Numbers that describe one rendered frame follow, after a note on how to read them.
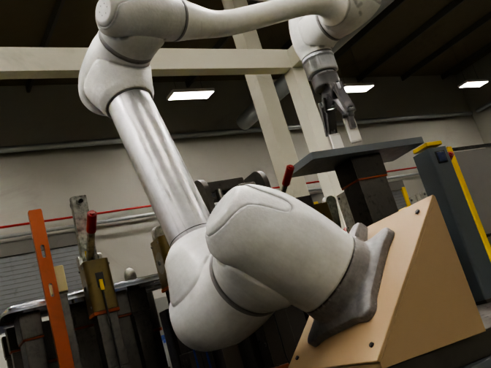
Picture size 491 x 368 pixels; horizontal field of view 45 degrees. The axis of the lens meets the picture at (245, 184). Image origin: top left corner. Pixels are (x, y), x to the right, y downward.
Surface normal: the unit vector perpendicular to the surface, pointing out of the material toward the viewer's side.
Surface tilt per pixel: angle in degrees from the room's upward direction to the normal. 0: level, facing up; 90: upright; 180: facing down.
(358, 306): 57
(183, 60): 90
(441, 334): 90
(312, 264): 111
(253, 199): 63
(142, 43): 154
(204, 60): 90
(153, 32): 160
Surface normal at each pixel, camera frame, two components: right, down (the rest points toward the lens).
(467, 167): 0.47, -0.35
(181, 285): -0.76, 0.00
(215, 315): -0.40, 0.42
